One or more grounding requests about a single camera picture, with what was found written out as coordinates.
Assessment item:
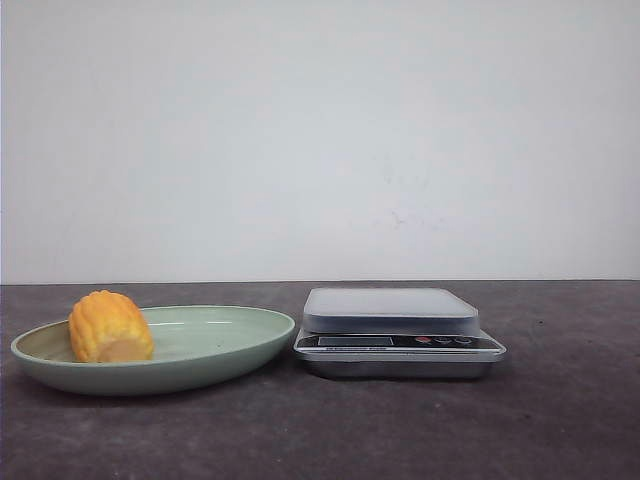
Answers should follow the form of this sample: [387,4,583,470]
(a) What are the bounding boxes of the yellow corn cob piece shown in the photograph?
[68,290,154,363]

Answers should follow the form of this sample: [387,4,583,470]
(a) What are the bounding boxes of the silver digital kitchen scale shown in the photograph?
[293,287,507,379]

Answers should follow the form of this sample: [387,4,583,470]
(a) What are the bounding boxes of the light green oval plate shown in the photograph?
[11,305,295,396]

